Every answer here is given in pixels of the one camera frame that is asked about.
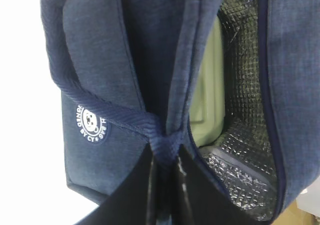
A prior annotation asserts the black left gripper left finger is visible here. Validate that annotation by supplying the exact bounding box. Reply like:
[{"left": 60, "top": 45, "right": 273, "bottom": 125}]
[{"left": 84, "top": 144, "right": 158, "bottom": 225}]

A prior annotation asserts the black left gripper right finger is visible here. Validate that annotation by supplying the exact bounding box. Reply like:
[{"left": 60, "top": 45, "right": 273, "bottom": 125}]
[{"left": 171, "top": 145, "right": 273, "bottom": 225}]

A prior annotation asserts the glass container green lid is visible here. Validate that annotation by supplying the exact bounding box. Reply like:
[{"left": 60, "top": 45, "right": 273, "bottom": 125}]
[{"left": 189, "top": 18, "right": 225, "bottom": 147}]

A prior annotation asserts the dark blue lunch bag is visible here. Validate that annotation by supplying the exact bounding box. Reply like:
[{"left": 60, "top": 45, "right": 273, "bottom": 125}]
[{"left": 40, "top": 0, "right": 320, "bottom": 225}]

